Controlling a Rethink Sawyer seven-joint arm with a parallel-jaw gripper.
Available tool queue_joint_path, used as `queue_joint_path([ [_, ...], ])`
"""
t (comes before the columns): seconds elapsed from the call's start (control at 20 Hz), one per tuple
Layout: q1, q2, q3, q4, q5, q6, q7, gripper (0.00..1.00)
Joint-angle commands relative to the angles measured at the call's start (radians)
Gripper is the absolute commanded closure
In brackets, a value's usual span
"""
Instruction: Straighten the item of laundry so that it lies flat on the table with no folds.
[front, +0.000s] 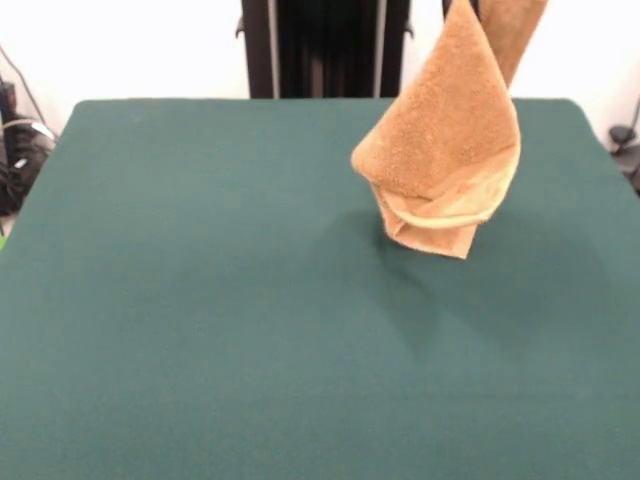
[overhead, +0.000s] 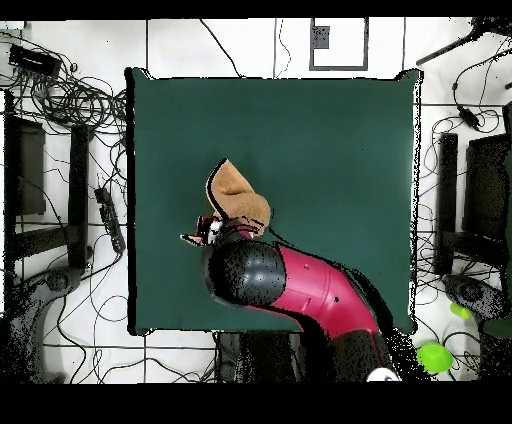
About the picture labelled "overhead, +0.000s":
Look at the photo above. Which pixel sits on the grey square floor frame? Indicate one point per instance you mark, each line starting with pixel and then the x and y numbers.
pixel 320 38

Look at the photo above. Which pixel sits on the dark green table cloth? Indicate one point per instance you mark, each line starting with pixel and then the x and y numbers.
pixel 240 112

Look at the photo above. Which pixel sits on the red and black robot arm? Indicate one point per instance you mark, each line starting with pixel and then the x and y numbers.
pixel 320 288

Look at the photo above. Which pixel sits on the black metal frame stand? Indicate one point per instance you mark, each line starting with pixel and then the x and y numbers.
pixel 78 180
pixel 447 180

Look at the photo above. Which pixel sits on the dark tripod base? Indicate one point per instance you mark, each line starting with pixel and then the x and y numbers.
pixel 472 294
pixel 60 280

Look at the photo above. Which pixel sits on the small green object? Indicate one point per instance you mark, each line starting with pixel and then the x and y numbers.
pixel 460 311

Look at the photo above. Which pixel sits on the black robot pedestal stand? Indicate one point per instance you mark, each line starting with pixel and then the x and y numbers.
pixel 264 360

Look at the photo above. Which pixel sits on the black tripod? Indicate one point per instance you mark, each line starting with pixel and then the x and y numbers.
pixel 444 50

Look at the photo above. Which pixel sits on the black power adapter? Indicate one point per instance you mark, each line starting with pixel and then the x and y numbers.
pixel 468 118

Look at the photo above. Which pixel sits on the bright green ball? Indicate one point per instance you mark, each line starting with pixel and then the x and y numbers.
pixel 434 358

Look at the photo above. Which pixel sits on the orange-tan terry towel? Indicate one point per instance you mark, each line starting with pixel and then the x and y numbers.
pixel 236 196

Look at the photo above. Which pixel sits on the black electronics box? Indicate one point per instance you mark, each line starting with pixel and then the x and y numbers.
pixel 34 60

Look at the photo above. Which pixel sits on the black power strip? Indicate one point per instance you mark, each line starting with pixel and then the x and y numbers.
pixel 110 220

